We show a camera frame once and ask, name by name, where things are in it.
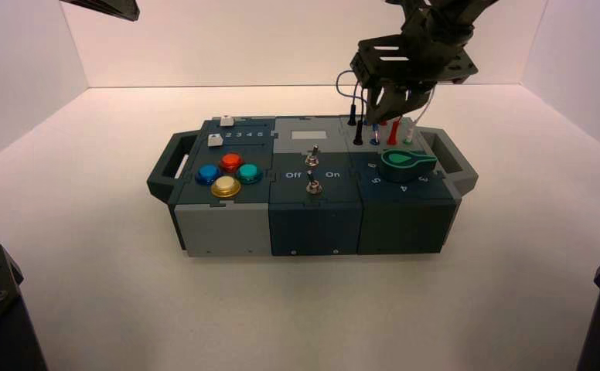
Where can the white slider knob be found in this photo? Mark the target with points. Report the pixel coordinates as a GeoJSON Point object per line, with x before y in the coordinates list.
{"type": "Point", "coordinates": [215, 140]}
{"type": "Point", "coordinates": [227, 121]}

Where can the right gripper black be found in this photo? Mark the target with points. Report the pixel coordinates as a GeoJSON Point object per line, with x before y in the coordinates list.
{"type": "Point", "coordinates": [423, 56]}

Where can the red push button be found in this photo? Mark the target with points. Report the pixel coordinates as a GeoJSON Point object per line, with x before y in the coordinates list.
{"type": "Point", "coordinates": [231, 162]}

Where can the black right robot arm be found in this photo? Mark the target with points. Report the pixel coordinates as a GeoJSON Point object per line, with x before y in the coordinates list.
{"type": "Point", "coordinates": [443, 13]}

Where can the green push button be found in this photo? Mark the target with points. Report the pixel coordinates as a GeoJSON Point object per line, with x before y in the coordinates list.
{"type": "Point", "coordinates": [249, 173]}

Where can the green rotary knob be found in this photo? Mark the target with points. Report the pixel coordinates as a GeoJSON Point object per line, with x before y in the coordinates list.
{"type": "Point", "coordinates": [407, 161]}

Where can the yellow push button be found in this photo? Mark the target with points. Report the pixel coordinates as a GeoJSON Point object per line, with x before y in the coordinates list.
{"type": "Point", "coordinates": [226, 186]}

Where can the blue push button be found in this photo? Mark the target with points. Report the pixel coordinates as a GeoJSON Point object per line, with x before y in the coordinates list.
{"type": "Point", "coordinates": [208, 174]}

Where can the metal toggle switch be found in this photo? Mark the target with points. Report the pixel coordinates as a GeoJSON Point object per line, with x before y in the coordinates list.
{"type": "Point", "coordinates": [313, 184]}
{"type": "Point", "coordinates": [312, 156]}

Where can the white display window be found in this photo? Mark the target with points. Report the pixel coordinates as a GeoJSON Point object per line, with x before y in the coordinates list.
{"type": "Point", "coordinates": [309, 135]}

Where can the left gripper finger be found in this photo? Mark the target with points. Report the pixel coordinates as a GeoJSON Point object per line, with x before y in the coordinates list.
{"type": "Point", "coordinates": [110, 2]}
{"type": "Point", "coordinates": [118, 12]}

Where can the blue grey control box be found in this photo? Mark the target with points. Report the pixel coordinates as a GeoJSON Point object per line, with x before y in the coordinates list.
{"type": "Point", "coordinates": [228, 230]}

